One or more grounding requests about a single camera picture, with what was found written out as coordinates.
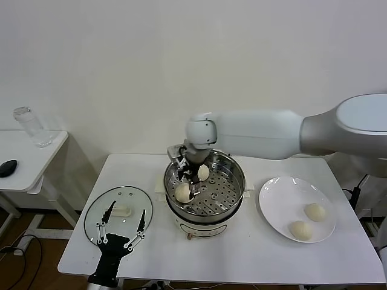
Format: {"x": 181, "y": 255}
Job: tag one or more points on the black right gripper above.
{"x": 187, "y": 171}

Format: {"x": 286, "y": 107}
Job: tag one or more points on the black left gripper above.
{"x": 113, "y": 247}

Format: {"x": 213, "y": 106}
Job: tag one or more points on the white steamed baozi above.
{"x": 204, "y": 173}
{"x": 181, "y": 194}
{"x": 300, "y": 231}
{"x": 315, "y": 212}

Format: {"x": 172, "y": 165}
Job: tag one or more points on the glass pot lid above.
{"x": 124, "y": 209}

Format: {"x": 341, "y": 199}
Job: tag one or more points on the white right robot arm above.
{"x": 257, "y": 134}

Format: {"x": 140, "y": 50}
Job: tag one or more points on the perforated steel steamer basket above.
{"x": 223, "y": 193}

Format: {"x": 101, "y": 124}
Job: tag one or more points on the white oval plate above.
{"x": 287, "y": 196}

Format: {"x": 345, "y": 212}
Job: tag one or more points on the white side table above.
{"x": 27, "y": 157}

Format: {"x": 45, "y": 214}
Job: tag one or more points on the black computer mouse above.
{"x": 7, "y": 168}

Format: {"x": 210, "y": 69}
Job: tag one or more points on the clear glass bottle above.
{"x": 33, "y": 130}

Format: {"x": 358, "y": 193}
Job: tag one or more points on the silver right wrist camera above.
{"x": 174, "y": 152}

